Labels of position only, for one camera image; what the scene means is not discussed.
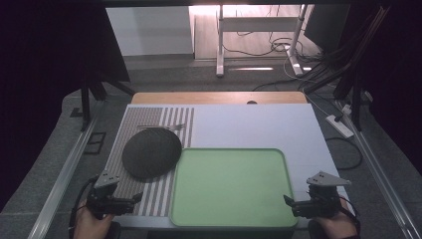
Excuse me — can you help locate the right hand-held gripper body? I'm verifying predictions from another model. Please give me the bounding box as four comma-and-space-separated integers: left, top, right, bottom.
292, 170, 352, 220

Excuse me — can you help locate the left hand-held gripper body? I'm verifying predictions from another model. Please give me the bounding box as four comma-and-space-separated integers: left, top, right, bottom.
86, 169, 134, 220

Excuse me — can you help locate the person's right hand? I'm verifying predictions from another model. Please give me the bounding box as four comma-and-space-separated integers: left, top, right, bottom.
315, 198, 361, 239

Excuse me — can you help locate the person's left hand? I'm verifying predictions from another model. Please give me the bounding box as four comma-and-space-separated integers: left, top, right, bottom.
73, 208, 115, 239

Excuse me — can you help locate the black round plate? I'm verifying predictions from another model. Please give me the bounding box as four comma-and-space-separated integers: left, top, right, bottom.
121, 127, 183, 180

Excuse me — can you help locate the green tray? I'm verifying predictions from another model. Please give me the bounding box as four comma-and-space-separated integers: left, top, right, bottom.
169, 147, 299, 229

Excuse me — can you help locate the white power strip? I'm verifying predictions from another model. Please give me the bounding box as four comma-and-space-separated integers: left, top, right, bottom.
324, 114, 355, 139

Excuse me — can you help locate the grey striped placemat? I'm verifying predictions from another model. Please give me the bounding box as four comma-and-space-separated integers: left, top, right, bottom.
105, 106, 196, 219

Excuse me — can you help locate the black metal stand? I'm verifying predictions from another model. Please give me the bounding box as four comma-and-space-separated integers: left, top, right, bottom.
332, 6, 392, 132
79, 66, 136, 132

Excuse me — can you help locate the white panel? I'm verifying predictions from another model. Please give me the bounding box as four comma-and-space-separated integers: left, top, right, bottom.
105, 6, 195, 57

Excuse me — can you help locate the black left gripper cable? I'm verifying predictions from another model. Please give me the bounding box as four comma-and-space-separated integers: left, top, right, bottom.
68, 176, 100, 238

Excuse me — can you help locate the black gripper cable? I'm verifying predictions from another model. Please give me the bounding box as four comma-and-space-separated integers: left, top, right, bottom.
68, 176, 100, 238
337, 194, 362, 230

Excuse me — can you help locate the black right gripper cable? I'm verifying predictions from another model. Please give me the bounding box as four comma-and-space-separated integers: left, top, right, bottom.
337, 194, 362, 230

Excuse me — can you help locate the aluminium floor rail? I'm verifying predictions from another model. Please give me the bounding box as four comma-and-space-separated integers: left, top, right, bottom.
27, 109, 105, 239
334, 99, 422, 239

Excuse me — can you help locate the black floor cable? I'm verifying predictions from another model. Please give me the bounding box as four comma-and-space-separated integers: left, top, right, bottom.
324, 136, 363, 171

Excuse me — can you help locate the bundle of black cables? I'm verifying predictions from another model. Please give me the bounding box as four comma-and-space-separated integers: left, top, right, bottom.
252, 36, 359, 96

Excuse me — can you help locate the white desk frame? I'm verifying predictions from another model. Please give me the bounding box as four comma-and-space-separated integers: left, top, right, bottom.
215, 4, 309, 79

